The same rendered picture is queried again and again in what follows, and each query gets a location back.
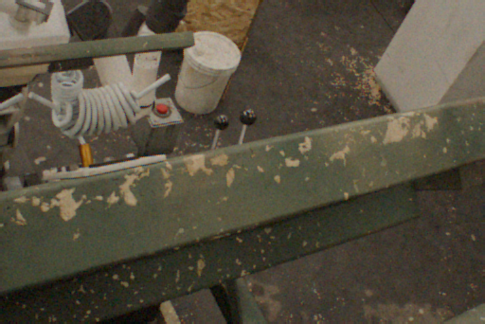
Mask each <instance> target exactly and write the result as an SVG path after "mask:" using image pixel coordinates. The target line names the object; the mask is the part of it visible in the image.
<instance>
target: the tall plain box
mask: <svg viewBox="0 0 485 324"><path fill-rule="evenodd" d="M374 71H375V73H376V75H377V76H376V82H377V83H378V84H379V85H380V87H381V89H382V90H383V91H384V94H386V97H387V98H388V99H389V101H390V103H391V104H392V105H393V106H394V109H395V110H396V111H397V113H401V112H404V111H408V110H412V109H415V110H416V109H420V108H423V107H427V106H434V105H438V104H442V103H449V102H453V101H456V100H464V99H470V98H480V97H484V96H485V0H416V2H415V3H414V4H413V6H412V8H411V10H410V11H409V13H408V14H407V15H406V17H405V19H404V22H403V23H402V24H401V26H400V28H399V29H398V32H397V33H396V34H395V35H394V38H393V39H392V40H391V43H390V44H389V46H388V48H387V49H386V52H385V53H384V55H383V56H382V59H380V61H379V62H378V64H377V65H376V68H375V69H374Z"/></svg>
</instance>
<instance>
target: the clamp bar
mask: <svg viewBox="0 0 485 324"><path fill-rule="evenodd" d="M92 65H94V60H93V58H92V57H89V58H81V59H75V60H67V61H59V62H53V63H52V64H50V65H49V66H48V71H49V73H52V77H51V78H52V81H51V82H52V85H51V95H52V100H53V101H54V102H53V103H55V104H56V103H59V100H60V101H70V102H71V103H72V106H73V117H72V119H71V121H70V122H69V124H68V125H67V126H66V127H65V128H61V132H62V134H63V132H64V131H66V129H67V128H69V127H70V126H72V125H73V124H74V125H75V126H76V123H77V121H78V120H79V115H80V102H79V100H78V99H77V94H78V93H80V92H82V87H83V80H84V77H83V75H82V73H81V70H83V69H87V68H88V67H91V66H92ZM66 76H68V77H66ZM62 81H63V82H62ZM68 81H71V82H68ZM72 82H73V83H72ZM66 107H67V106H65V105H63V103H61V111H60V115H59V116H57V119H58V120H61V119H63V120H64V119H65V118H66V111H67V109H66ZM61 114H62V115H61ZM63 120H61V121H60V122H63ZM75 126H73V128H74V127H75ZM73 128H70V129H69V130H72V129H73ZM84 135H85V133H84V134H83V135H82V136H84ZM82 136H79V135H77V136H75V135H69V138H79V139H80V143H81V145H79V153H80V157H81V163H82V167H81V168H79V165H78V164H75V165H71V166H67V167H65V171H63V170H62V167H56V168H51V169H50V174H44V180H45V181H47V180H56V179H62V180H63V179H67V178H83V177H88V176H92V175H96V174H103V173H106V172H110V171H121V170H125V169H129V168H132V167H134V168H136V167H140V166H144V165H148V164H154V163H158V162H162V161H166V156H165V155H164V154H162V155H157V156H146V157H140V158H139V159H138V160H131V161H127V162H123V163H119V164H112V165H108V166H104V167H95V168H89V165H90V164H94V162H93V158H92V151H91V147H90V143H89V144H85V141H84V139H83V138H82ZM109 160H114V158H113V157H112V156H110V157H106V158H102V162H106V161H109Z"/></svg>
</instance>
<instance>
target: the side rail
mask: <svg viewBox="0 0 485 324"><path fill-rule="evenodd" d="M414 181H415V186H416V190H464V189H467V188H472V187H474V186H477V185H479V184H481V183H482V179H481V174H479V173H478V164H477V162H475V163H471V164H468V165H466V166H462V167H457V168H455V169H452V170H450V171H443V172H440V173H438V174H432V175H429V176H427V177H424V178H419V179H416V180H414Z"/></svg>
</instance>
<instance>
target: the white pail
mask: <svg viewBox="0 0 485 324"><path fill-rule="evenodd" d="M193 36H194V40H195V45H194V46H193V47H191V48H187V49H184V56H185V58H184V60H183V62H182V65H181V67H182V70H181V73H180V75H179V73H178V78H179V79H178V82H177V87H176V90H175V98H176V100H177V103H178V104H179V105H180V106H181V107H183V108H184V109H185V110H186V111H189V112H191V113H193V114H195V115H206V114H208V113H210V112H211V111H214V109H215V107H216V106H217V104H218V101H219V99H220V98H221V95H222V93H223V91H224V90H225V93H226V92H227V89H228V88H229V84H230V82H231V81H232V78H233V74H234V72H235V70H236V69H237V66H238V64H239V62H240V60H241V55H242V53H243V50H244V46H245V45H246V42H247V41H248V38H246V39H245V41H244V45H243V47H242V50H241V52H240V51H239V49H238V48H237V46H236V45H234V43H233V42H232V41H230V40H229V39H228V38H226V37H225V36H223V35H222V34H217V33H215V32H211V31H199V32H196V33H193ZM181 67H180V69H181ZM231 74H232V75H231ZM230 75H231V77H230ZM229 77H230V78H229ZM228 81H229V84H228V85H227V87H226V88H225V85H226V84H227V82H228ZM222 99H225V94H224V95H223V98H222Z"/></svg>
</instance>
